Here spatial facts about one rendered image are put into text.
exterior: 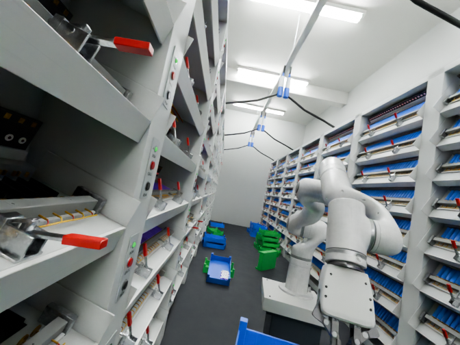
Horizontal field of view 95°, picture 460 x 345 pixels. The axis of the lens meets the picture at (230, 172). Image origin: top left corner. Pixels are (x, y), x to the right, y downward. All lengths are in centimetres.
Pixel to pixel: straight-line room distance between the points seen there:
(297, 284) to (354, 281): 82
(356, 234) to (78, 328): 56
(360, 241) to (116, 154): 53
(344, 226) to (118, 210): 48
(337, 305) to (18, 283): 49
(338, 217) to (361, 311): 19
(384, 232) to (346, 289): 16
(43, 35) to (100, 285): 37
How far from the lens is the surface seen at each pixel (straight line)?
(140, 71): 47
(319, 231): 132
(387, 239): 60
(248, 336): 72
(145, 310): 95
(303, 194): 99
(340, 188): 70
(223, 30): 139
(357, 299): 55
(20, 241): 26
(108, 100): 31
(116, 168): 43
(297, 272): 134
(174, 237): 113
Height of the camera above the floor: 81
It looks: 5 degrees up
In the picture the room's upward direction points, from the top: 11 degrees clockwise
